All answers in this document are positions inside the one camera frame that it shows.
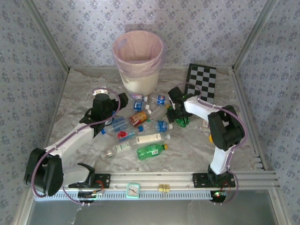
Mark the clear bottle white cap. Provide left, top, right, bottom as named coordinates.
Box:
left=146, top=106, right=171, bottom=120

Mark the clear bottle blue striped label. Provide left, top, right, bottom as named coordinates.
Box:
left=101, top=116, right=129, bottom=135

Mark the clear packet with red pieces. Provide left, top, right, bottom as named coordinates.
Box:
left=116, top=130, right=136, bottom=143

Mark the red gold label bottle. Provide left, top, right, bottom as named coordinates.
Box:
left=128, top=110, right=149, bottom=128

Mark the clear bottle long white label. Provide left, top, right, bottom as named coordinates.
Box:
left=132, top=133, right=171, bottom=145

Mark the clear bottle green white label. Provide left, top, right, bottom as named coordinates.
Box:
left=100, top=142, right=132, bottom=160

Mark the green bottle yellow cap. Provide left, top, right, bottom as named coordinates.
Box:
left=136, top=143, right=169, bottom=161

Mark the white waste bin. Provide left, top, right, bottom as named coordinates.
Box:
left=112, top=31, right=166, bottom=97

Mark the pink plastic bin liner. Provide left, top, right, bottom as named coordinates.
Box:
left=112, top=31, right=166, bottom=78

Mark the clear bottle pink white label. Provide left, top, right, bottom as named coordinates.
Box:
left=130, top=93, right=150, bottom=102

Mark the blue label bottle white cap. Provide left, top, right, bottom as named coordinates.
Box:
left=132, top=100, right=151, bottom=111

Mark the black grey chessboard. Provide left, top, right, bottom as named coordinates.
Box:
left=184, top=63, right=218, bottom=104

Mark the small electronics board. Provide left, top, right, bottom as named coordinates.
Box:
left=210, top=190, right=229, bottom=202
left=77, top=190, right=105, bottom=200

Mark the small green alarm clock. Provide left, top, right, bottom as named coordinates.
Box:
left=126, top=182, right=141, bottom=199

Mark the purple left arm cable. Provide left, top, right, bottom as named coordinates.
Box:
left=31, top=92, right=122, bottom=207

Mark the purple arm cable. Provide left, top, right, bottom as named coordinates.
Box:
left=31, top=92, right=122, bottom=207
left=172, top=82, right=248, bottom=206

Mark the aluminium side rail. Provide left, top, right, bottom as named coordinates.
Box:
left=231, top=67, right=269, bottom=172

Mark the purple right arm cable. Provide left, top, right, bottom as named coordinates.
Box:
left=172, top=82, right=248, bottom=206

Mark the aluminium frame rail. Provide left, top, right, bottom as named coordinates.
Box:
left=25, top=171, right=281, bottom=190

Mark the aluminium frame post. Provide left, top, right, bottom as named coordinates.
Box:
left=232, top=0, right=281, bottom=72
left=22, top=0, right=71, bottom=73

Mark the grey slotted cable duct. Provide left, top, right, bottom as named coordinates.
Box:
left=34, top=189, right=213, bottom=201

